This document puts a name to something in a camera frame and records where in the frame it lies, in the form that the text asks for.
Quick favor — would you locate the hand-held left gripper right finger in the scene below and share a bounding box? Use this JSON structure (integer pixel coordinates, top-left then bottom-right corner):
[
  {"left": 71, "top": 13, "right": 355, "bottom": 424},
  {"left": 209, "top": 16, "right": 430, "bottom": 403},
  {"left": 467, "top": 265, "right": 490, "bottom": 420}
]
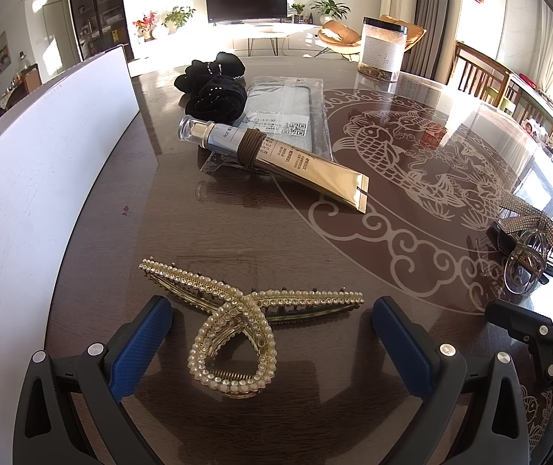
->
[{"left": 372, "top": 296, "right": 531, "bottom": 465}]

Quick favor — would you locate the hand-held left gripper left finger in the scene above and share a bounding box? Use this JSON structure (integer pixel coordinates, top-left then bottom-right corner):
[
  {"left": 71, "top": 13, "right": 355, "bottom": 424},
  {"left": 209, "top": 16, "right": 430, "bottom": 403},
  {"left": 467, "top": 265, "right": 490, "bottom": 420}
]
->
[{"left": 12, "top": 295, "right": 175, "bottom": 465}]

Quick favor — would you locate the rhinestone hair clip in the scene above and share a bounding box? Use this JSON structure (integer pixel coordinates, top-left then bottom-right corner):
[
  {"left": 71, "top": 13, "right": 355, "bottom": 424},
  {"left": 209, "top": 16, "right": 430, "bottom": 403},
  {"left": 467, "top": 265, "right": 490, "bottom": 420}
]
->
[{"left": 496, "top": 191, "right": 553, "bottom": 295}]

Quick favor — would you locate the pearl hair claw clip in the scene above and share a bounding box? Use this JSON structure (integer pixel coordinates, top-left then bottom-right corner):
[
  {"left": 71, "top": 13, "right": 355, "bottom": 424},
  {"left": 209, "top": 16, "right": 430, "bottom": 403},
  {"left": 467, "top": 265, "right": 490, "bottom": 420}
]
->
[{"left": 138, "top": 258, "right": 365, "bottom": 399}]

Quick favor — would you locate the white foam board barrier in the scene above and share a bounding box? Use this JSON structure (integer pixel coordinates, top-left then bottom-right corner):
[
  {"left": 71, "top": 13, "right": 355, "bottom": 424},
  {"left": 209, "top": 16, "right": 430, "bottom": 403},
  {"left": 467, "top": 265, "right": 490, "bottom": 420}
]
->
[{"left": 0, "top": 43, "right": 141, "bottom": 452}]

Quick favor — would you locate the gold cosmetic tube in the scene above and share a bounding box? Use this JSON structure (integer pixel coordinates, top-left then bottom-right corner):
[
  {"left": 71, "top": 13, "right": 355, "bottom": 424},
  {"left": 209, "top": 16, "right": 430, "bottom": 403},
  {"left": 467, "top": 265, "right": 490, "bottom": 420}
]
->
[{"left": 177, "top": 115, "right": 371, "bottom": 215}]

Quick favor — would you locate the brown hair tie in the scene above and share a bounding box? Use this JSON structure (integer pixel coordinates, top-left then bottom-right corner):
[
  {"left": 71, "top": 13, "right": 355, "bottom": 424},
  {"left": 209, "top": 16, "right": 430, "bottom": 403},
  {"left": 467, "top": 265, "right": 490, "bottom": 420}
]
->
[{"left": 235, "top": 128, "right": 272, "bottom": 170}]

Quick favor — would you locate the black beaded scrunchie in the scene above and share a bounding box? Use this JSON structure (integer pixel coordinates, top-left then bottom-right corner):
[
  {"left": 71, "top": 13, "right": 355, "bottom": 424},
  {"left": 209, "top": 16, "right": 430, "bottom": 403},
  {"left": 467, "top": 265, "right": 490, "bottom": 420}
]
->
[{"left": 184, "top": 75, "right": 249, "bottom": 123}]

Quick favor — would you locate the phone case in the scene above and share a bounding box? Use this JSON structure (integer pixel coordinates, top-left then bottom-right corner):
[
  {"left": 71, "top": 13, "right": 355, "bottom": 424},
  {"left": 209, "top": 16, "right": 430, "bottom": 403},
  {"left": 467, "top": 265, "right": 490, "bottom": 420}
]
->
[{"left": 198, "top": 74, "right": 336, "bottom": 176}]

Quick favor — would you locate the slatted wooden chair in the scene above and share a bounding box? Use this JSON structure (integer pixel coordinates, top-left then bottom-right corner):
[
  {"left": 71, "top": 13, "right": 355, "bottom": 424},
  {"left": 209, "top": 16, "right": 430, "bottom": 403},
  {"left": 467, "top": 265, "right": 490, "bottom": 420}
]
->
[
  {"left": 480, "top": 72, "right": 553, "bottom": 132},
  {"left": 453, "top": 41, "right": 512, "bottom": 98}
]

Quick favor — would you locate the grey curtain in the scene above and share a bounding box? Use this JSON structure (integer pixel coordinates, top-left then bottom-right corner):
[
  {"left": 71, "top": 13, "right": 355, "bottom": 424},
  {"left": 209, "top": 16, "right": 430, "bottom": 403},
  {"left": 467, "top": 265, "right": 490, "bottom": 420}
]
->
[{"left": 404, "top": 0, "right": 466, "bottom": 79}]

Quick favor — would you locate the clear jar with black lid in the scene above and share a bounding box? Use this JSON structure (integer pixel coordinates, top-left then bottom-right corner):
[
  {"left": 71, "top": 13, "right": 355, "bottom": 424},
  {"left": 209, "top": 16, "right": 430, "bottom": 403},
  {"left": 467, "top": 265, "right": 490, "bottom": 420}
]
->
[{"left": 357, "top": 16, "right": 409, "bottom": 82}]

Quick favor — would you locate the orange lounge chair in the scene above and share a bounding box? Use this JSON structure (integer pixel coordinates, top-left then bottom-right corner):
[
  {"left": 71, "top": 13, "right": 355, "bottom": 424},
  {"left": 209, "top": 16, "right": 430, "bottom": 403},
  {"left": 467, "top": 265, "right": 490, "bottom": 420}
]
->
[{"left": 316, "top": 14, "right": 427, "bottom": 62}]

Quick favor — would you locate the white door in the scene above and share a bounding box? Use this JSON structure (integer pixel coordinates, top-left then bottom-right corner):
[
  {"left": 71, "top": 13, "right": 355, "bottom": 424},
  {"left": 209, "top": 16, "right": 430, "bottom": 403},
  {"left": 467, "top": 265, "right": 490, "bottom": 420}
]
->
[{"left": 41, "top": 0, "right": 79, "bottom": 67}]

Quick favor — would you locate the red flower plant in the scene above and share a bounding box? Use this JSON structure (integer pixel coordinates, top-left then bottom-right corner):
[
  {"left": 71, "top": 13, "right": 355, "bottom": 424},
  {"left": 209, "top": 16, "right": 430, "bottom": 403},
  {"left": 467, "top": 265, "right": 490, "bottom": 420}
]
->
[{"left": 132, "top": 10, "right": 159, "bottom": 40}]

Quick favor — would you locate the green potted plant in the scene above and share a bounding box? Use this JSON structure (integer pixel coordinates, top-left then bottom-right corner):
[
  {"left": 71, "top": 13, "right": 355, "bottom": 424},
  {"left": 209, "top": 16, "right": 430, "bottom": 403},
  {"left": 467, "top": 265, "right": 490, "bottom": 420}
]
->
[{"left": 162, "top": 5, "right": 196, "bottom": 35}]

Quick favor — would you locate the white hairpin leg table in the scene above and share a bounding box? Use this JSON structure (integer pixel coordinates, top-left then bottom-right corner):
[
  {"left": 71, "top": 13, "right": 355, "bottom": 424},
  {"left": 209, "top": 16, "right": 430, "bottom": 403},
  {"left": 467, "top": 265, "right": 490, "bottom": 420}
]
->
[{"left": 244, "top": 33, "right": 290, "bottom": 57}]

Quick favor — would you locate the large leafy potted plant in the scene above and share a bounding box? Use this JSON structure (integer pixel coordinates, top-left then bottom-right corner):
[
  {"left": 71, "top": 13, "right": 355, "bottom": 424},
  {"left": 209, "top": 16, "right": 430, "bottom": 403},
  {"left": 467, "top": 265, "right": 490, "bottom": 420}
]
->
[{"left": 310, "top": 0, "right": 351, "bottom": 23}]

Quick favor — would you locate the tall glass display cabinet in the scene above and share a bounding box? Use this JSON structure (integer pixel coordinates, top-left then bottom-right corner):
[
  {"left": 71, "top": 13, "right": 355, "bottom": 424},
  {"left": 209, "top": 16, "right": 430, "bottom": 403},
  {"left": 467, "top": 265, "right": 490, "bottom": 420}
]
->
[{"left": 66, "top": 0, "right": 130, "bottom": 62}]

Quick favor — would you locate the flat screen television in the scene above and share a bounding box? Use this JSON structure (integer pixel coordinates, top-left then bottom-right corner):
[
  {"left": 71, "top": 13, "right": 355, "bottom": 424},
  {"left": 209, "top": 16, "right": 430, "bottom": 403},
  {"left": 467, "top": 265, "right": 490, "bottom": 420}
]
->
[{"left": 204, "top": 0, "right": 289, "bottom": 25}]

